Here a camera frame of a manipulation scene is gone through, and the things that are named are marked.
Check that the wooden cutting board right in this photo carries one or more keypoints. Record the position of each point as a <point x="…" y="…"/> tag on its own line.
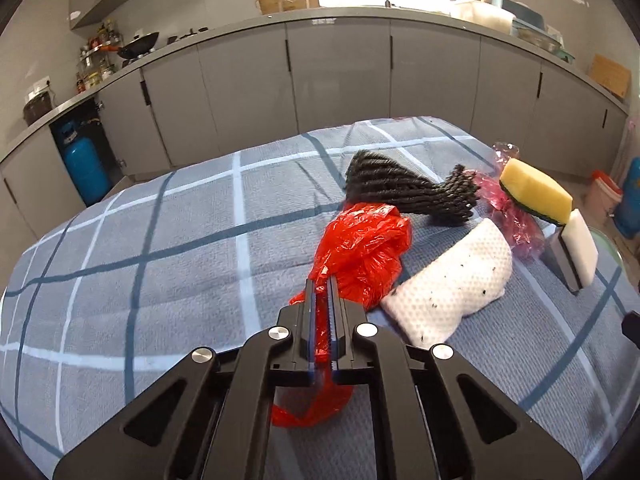
<point x="610" y="75"/>

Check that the blue gas cylinder right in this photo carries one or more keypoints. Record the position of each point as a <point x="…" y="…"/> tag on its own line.
<point x="627" y="213"/>

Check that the yellow green sponge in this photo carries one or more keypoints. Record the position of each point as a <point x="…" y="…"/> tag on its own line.
<point x="536" y="192"/>

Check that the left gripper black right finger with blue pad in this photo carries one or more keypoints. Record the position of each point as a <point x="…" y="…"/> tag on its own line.
<point x="435" y="416"/>

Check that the red plastic bag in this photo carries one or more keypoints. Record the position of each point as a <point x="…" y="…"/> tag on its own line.
<point x="361" y="248"/>

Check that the dark rice cooker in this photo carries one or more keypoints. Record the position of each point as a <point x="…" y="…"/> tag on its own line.
<point x="38" y="103"/>

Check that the green round trash bin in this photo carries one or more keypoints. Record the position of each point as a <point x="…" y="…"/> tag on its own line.
<point x="607" y="245"/>

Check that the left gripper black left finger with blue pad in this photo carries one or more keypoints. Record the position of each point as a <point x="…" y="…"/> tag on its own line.
<point x="209" y="416"/>

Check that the blue gas cylinder under counter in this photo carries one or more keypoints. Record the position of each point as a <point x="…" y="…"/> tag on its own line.
<point x="83" y="164"/>

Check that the spice rack with bottles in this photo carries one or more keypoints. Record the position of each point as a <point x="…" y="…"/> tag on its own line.
<point x="97" y="58"/>

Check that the black mesh net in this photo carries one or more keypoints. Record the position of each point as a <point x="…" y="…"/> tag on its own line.
<point x="373" y="178"/>

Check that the gas stove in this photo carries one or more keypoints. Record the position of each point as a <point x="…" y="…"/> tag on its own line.
<point x="168" y="42"/>

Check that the pink clear plastic wrapper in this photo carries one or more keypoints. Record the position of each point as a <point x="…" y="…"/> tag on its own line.
<point x="518" y="227"/>

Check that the green basin on counter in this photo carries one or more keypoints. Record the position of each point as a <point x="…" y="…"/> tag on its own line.
<point x="564" y="56"/>

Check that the white grey melamine sponge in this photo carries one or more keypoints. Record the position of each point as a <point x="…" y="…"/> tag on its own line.
<point x="575" y="252"/>

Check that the pink bucket red bag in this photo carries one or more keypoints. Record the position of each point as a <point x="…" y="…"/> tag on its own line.
<point x="602" y="198"/>

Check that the white foam net sleeve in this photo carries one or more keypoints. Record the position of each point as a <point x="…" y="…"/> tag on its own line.
<point x="430" y="306"/>

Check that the grey lower kitchen cabinets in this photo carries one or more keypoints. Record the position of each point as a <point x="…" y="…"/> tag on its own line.
<point x="265" y="79"/>

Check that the blue plaid tablecloth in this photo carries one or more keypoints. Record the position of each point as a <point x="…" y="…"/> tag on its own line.
<point x="108" y="301"/>

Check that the white plastic container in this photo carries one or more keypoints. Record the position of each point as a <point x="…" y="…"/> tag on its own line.
<point x="483" y="14"/>

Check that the blue dish rack box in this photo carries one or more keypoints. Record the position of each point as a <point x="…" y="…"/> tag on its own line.
<point x="529" y="25"/>

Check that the black wok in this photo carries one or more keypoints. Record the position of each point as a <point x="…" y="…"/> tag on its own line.
<point x="135" y="48"/>

